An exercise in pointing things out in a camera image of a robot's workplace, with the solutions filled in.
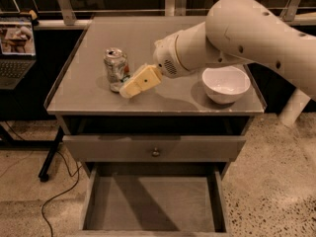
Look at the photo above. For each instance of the white ceramic bowl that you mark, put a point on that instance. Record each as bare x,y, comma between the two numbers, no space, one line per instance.
225,85

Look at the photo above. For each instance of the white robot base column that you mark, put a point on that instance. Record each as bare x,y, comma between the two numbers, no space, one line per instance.
294,107

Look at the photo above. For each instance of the grey drawer cabinet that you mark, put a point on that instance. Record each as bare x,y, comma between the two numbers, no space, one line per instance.
84,104

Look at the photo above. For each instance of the black table leg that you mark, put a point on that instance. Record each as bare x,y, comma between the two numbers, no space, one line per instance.
43,173

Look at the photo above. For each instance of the brass drawer knob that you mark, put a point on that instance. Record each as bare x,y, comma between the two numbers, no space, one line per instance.
155,152

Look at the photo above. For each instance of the silver crushed 7up can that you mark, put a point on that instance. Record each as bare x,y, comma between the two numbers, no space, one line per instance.
117,68

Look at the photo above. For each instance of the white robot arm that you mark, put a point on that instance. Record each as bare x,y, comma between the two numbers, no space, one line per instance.
233,32

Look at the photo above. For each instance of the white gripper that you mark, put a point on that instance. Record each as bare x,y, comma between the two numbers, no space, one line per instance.
165,56

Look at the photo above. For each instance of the open grey middle drawer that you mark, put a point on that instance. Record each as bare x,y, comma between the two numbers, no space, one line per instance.
154,200

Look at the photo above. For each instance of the black laptop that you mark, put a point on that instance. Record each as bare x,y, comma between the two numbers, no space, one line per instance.
17,49

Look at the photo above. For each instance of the closed grey top drawer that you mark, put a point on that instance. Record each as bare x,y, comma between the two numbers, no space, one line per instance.
138,148

